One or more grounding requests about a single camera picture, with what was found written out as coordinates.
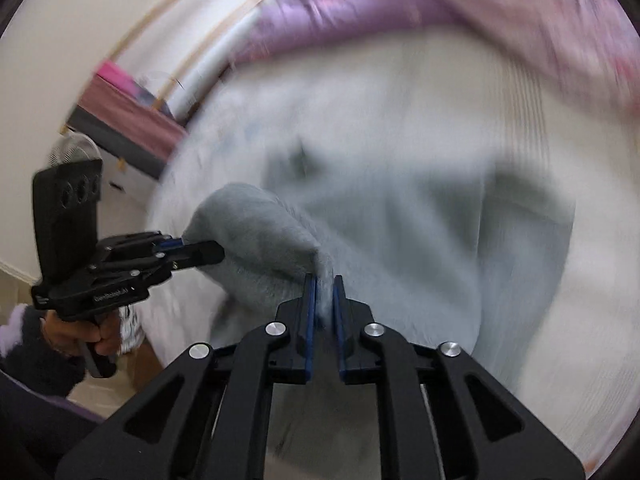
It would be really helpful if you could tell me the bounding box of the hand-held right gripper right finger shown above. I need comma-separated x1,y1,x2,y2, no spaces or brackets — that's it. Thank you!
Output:
332,274,586,480

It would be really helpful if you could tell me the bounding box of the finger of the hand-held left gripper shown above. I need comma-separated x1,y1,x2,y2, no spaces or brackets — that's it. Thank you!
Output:
100,231,186,262
92,240,226,287

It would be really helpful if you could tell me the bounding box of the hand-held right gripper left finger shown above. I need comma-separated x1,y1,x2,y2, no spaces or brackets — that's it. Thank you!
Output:
54,273,321,480

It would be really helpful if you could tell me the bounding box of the grey fluffy garment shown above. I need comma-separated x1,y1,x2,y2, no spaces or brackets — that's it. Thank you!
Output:
181,135,577,461

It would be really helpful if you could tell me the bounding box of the person's left forearm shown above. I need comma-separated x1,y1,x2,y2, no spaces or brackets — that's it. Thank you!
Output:
0,302,87,397

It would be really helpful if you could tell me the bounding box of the person's left hand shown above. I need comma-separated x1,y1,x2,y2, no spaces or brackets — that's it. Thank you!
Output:
41,309,122,359

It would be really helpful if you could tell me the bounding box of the white electric fan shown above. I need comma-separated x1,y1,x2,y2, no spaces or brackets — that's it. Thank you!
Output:
46,134,104,172

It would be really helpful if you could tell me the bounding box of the black and white patterned cloth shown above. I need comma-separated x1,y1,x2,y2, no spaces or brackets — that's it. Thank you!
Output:
118,304,147,357

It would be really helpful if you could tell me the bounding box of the maroon upholstered bench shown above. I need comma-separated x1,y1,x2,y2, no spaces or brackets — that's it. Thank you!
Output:
66,60,190,179

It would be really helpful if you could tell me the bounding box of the person's dark clothed body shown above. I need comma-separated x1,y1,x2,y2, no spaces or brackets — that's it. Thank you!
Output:
0,370,103,480

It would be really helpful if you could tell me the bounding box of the white bed sheet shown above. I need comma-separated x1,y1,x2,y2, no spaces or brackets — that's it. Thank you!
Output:
135,25,640,472

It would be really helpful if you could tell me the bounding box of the purple satin quilt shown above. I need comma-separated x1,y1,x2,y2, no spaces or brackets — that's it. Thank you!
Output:
232,0,458,68

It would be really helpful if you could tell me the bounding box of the pink printed blanket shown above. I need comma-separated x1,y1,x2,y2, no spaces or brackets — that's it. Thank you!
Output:
370,0,640,153

